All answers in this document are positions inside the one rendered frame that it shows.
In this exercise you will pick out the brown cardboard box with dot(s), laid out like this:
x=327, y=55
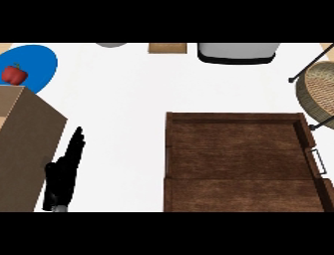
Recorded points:
x=12, y=149

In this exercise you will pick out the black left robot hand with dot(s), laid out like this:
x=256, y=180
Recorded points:
x=65, y=166

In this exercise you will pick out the dark brown wooden tray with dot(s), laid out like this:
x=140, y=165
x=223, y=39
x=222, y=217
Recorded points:
x=239, y=166

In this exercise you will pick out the small tan wooden block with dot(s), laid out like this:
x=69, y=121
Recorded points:
x=167, y=48

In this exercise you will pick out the red bell pepper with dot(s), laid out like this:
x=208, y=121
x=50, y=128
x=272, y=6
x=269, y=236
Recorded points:
x=13, y=75

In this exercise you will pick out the grey round object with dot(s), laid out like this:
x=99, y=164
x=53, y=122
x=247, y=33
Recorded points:
x=109, y=44

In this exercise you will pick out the blue round placemat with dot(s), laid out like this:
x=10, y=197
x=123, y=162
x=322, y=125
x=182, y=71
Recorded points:
x=29, y=63

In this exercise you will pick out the wicker tiered basket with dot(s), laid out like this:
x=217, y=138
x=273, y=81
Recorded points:
x=328, y=96

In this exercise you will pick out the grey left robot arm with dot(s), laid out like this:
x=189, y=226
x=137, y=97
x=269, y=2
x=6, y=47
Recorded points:
x=61, y=208

